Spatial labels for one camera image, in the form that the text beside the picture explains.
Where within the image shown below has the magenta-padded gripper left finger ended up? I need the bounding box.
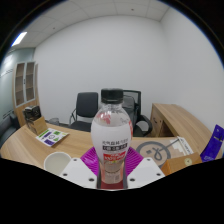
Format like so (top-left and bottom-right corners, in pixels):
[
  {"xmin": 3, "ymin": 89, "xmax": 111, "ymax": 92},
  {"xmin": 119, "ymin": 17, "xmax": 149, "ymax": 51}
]
[{"xmin": 59, "ymin": 147, "xmax": 102, "ymax": 190}]

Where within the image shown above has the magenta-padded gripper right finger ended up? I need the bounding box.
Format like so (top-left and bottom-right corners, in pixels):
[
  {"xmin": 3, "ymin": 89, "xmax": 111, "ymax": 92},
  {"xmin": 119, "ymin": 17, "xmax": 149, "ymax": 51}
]
[{"xmin": 123, "ymin": 147, "xmax": 165, "ymax": 190}]

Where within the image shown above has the clear drink bottle black cap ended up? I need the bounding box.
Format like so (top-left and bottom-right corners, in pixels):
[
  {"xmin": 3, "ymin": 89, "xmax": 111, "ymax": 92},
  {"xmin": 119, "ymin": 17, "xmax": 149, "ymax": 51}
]
[{"xmin": 90, "ymin": 88, "xmax": 134, "ymax": 184}]

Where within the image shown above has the flat box with round print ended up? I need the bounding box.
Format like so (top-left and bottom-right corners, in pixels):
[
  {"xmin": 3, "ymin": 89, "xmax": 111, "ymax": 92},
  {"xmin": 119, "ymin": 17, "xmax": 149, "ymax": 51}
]
[{"xmin": 134, "ymin": 135, "xmax": 194, "ymax": 169}]

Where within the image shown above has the white paper cup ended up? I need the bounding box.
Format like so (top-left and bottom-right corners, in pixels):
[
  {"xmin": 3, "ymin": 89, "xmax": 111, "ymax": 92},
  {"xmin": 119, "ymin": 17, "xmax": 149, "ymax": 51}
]
[{"xmin": 43, "ymin": 151, "xmax": 72, "ymax": 177}]

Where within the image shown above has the orange-brown carton box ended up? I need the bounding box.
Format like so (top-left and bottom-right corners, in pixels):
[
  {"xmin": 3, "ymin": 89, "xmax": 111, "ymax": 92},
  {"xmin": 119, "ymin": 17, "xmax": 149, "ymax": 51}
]
[{"xmin": 160, "ymin": 152, "xmax": 203, "ymax": 177}]

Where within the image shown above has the white green purple leaflet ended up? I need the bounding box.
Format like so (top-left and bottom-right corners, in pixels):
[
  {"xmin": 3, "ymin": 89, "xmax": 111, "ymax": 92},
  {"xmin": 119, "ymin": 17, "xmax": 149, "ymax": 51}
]
[{"xmin": 35, "ymin": 127, "xmax": 70, "ymax": 148}]

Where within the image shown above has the grey mesh office chair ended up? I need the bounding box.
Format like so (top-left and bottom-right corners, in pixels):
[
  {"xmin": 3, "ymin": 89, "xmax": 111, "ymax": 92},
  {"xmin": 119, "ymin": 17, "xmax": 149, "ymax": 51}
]
[{"xmin": 121, "ymin": 89, "xmax": 154, "ymax": 138}]

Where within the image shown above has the wooden side desk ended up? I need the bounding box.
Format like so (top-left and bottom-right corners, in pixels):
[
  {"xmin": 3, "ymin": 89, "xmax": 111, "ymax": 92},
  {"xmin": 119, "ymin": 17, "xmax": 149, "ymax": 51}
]
[{"xmin": 149, "ymin": 102, "xmax": 221, "ymax": 158}]

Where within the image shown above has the black office chair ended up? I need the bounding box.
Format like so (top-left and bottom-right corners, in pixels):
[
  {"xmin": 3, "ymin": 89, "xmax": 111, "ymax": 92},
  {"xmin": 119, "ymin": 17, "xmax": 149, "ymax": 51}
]
[{"xmin": 68, "ymin": 91, "xmax": 100, "ymax": 133}]

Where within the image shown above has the purple plastic package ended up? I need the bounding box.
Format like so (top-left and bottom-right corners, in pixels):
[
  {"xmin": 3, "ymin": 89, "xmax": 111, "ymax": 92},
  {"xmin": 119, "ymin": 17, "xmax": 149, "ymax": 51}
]
[{"xmin": 199, "ymin": 124, "xmax": 224, "ymax": 163}]

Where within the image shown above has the wooden glass-door cabinet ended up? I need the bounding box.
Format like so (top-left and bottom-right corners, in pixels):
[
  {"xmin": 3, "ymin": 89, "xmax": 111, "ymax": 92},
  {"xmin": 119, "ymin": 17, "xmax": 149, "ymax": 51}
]
[{"xmin": 12, "ymin": 61, "xmax": 40, "ymax": 128}]

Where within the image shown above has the black sofa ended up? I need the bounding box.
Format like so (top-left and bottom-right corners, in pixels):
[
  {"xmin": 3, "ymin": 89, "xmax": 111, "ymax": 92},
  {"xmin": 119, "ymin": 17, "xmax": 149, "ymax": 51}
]
[{"xmin": 0, "ymin": 113, "xmax": 21, "ymax": 148}]

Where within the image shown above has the rectangular ceiling light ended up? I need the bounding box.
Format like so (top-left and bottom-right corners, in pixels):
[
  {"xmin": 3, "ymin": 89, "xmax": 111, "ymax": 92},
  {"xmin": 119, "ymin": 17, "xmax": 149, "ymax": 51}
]
[{"xmin": 10, "ymin": 31, "xmax": 28, "ymax": 48}]

